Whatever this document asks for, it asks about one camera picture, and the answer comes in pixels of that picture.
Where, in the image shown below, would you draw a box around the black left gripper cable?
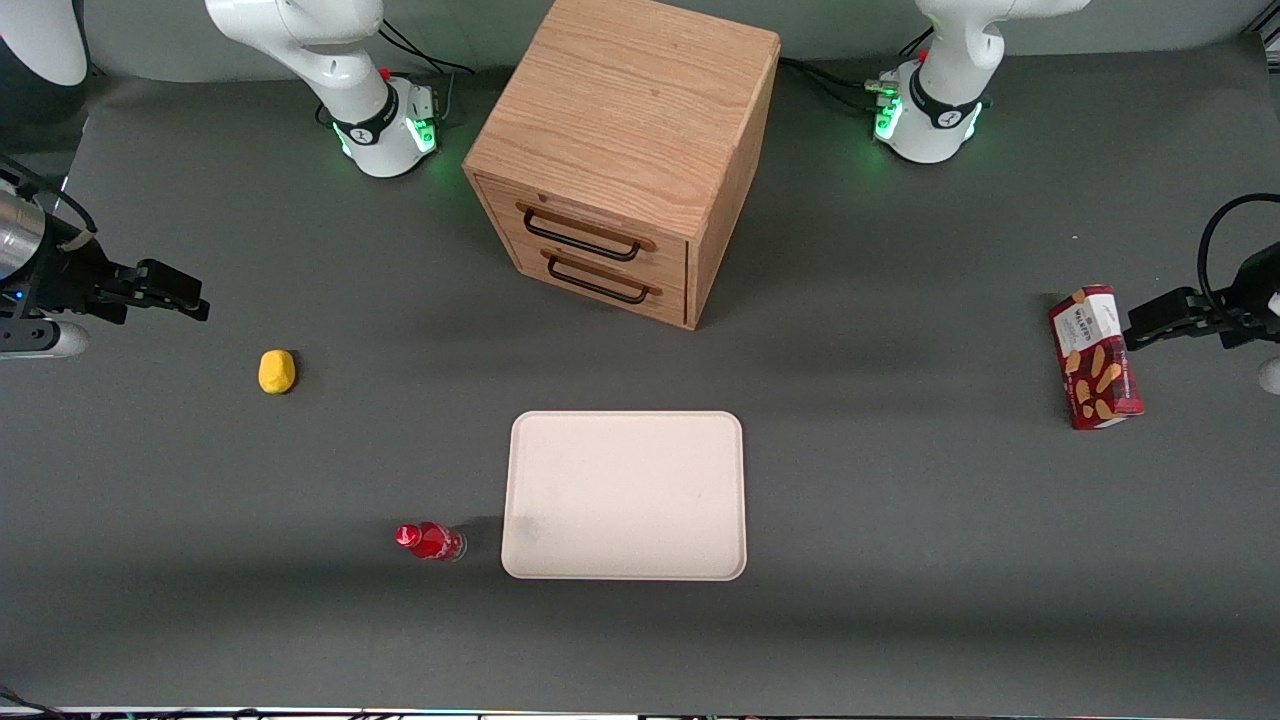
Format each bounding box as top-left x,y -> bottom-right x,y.
1197,193 -> 1280,311

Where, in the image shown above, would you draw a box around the wooden two-drawer cabinet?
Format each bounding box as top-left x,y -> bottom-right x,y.
462,0 -> 782,331

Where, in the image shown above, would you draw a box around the black base cables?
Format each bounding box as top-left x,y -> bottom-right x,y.
778,27 -> 937,117
376,18 -> 477,131

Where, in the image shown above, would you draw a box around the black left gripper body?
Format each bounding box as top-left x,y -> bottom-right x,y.
1235,243 -> 1280,350

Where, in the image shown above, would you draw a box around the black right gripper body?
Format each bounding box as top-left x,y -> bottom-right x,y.
0,236 -> 119,326

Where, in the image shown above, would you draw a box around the red Walkers cookie box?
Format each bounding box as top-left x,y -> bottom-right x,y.
1048,285 -> 1146,431

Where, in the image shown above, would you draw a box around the beige plastic tray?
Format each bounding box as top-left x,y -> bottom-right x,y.
500,410 -> 749,582

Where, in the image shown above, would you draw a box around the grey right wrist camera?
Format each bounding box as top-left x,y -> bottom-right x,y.
0,320 -> 90,360

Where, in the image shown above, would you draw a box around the black left base cables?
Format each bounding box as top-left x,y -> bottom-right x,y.
778,27 -> 937,117

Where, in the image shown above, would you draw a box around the black metal drawer handle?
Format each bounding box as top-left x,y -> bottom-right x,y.
541,250 -> 664,306
516,200 -> 659,264

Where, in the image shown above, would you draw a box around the black right base cables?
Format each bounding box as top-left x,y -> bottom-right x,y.
376,18 -> 477,131

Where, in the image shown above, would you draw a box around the small red coke bottle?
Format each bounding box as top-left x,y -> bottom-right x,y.
394,521 -> 468,563

